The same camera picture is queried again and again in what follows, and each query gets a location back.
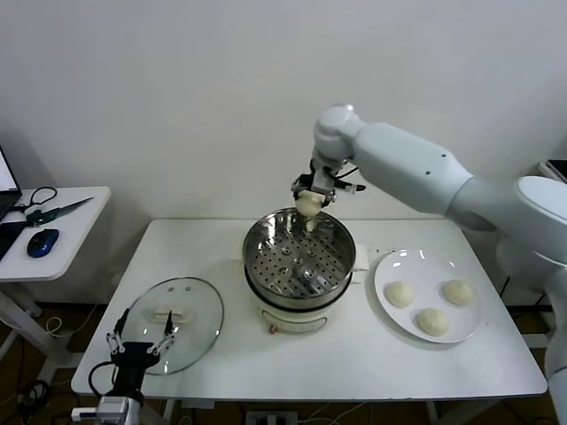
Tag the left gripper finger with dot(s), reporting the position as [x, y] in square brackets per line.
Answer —
[168, 325]
[123, 319]

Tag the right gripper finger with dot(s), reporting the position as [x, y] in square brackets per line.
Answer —
[299, 183]
[330, 198]

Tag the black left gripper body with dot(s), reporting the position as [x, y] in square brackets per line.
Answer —
[133, 356]

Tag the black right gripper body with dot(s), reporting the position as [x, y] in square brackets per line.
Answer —
[310, 189]

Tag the white steamed baozi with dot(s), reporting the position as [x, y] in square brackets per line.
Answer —
[399, 294]
[433, 322]
[457, 292]
[308, 204]

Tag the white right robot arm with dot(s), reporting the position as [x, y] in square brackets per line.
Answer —
[398, 155]

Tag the stainless steel steamer basket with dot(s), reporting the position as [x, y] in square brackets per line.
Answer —
[301, 265]

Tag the white side table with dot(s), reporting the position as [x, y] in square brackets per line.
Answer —
[75, 248]

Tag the blue computer mouse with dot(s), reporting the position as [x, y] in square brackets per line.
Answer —
[43, 242]

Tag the white round plate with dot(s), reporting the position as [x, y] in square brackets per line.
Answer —
[425, 270]

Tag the white electric cooking pot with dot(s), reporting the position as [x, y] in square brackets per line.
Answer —
[292, 321]

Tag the grey power strip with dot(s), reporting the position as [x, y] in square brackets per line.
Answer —
[271, 418]

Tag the black laptop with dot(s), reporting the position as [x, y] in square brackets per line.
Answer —
[6, 203]

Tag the white shelf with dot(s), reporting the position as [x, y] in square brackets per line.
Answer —
[544, 167]

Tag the black flat tablet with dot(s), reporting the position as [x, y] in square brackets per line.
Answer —
[559, 167]

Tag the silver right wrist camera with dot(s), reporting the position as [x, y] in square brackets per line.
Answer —
[323, 181]

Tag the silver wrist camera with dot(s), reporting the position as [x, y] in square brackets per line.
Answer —
[323, 181]
[114, 409]

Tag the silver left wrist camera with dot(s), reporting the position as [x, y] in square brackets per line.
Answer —
[114, 409]

